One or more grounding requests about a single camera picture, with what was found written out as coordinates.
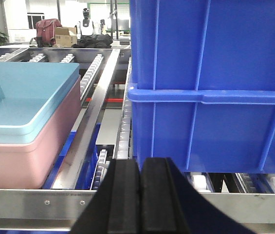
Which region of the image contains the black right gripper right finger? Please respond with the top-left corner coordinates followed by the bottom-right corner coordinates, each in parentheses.
top-left (141, 157), bottom-right (252, 234)

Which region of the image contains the cardboard box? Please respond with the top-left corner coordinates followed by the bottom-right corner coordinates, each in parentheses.
top-left (55, 27), bottom-right (77, 48)

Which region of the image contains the blue crate far right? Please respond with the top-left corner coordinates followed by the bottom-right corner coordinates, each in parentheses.
top-left (128, 84), bottom-right (275, 174)

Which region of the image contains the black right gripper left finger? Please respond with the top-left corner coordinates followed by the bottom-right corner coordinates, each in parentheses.
top-left (69, 159), bottom-right (140, 234)

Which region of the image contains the black cloth pile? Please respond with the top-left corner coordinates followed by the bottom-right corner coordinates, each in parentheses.
top-left (72, 34), bottom-right (113, 49)

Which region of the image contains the blue crate lower shelf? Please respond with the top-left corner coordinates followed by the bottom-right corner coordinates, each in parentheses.
top-left (42, 123), bottom-right (101, 190)

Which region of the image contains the blue crate upper right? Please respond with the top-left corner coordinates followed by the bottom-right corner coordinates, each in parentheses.
top-left (130, 0), bottom-right (275, 91)

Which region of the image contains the light blue plastic box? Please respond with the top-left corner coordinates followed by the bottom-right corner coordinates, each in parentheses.
top-left (0, 62), bottom-right (79, 144)

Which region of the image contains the stainless steel shelf rack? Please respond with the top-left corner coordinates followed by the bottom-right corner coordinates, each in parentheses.
top-left (0, 45), bottom-right (275, 234)

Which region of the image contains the pink plastic box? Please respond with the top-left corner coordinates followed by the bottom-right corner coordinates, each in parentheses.
top-left (0, 80), bottom-right (81, 189)

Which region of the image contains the blue crate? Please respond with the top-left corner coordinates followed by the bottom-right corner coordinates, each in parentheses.
top-left (128, 84), bottom-right (275, 174)
top-left (130, 0), bottom-right (275, 91)

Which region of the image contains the white roller track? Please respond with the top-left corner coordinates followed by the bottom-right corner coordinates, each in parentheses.
top-left (80, 54), bottom-right (103, 100)

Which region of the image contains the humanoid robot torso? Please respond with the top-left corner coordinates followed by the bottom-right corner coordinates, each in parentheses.
top-left (76, 8), bottom-right (94, 39)

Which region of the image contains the maroon backpack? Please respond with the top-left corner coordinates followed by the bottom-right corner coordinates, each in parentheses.
top-left (35, 19), bottom-right (62, 48)

